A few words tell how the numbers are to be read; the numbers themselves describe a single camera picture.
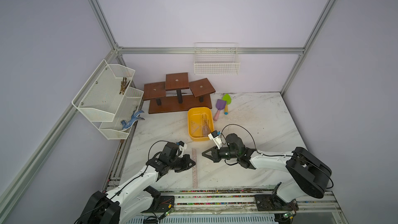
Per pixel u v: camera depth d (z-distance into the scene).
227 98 1.19
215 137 0.75
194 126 1.02
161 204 0.73
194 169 0.80
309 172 0.45
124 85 0.81
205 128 1.01
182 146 0.79
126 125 0.83
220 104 1.15
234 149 0.67
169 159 0.65
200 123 1.04
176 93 1.06
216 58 0.94
